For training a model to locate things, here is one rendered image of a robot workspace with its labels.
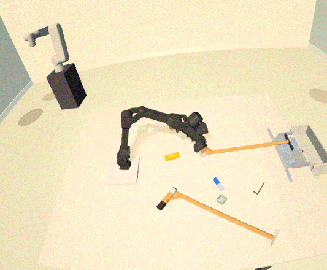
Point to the long-handled scraper with black blade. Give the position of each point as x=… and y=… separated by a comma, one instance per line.
x=210, y=151

